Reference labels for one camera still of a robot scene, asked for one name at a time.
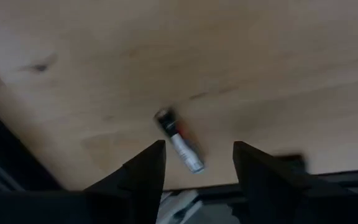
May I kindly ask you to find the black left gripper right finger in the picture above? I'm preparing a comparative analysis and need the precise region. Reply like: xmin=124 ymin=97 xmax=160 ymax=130
xmin=232 ymin=141 xmax=347 ymax=224

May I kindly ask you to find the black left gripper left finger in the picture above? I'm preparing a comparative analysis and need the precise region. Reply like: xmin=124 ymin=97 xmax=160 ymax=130
xmin=84 ymin=139 xmax=167 ymax=224

